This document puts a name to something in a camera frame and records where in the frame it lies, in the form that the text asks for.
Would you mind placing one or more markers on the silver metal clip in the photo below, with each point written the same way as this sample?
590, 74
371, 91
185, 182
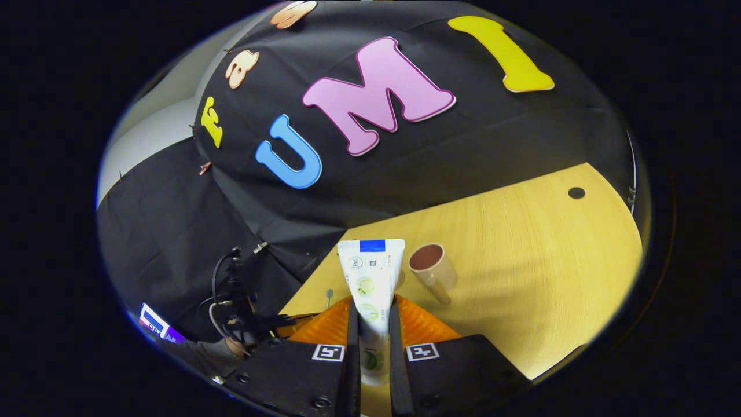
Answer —
260, 247

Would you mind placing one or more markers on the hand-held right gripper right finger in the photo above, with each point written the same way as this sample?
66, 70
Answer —
398, 376

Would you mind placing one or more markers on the wooden desktop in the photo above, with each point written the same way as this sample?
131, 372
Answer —
521, 260

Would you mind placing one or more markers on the white toothbrush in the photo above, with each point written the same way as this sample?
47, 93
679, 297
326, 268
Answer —
329, 294

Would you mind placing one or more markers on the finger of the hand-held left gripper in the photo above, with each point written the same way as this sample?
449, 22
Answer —
283, 320

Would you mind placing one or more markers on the beige cup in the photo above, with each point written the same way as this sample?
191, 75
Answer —
441, 277

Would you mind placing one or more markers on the black backdrop cloth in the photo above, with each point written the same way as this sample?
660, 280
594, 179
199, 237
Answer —
463, 145

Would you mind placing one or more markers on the black desk grommet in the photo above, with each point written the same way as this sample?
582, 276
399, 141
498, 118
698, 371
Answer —
576, 193

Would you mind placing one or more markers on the white toothpaste tube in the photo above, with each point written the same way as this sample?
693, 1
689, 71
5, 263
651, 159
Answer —
370, 284

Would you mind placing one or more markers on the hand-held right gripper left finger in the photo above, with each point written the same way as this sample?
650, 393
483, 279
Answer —
353, 370

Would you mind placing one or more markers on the blue and white box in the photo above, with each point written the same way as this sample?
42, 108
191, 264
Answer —
156, 321

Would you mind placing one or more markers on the red cloth clip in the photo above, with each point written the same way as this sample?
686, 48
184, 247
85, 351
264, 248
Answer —
205, 168

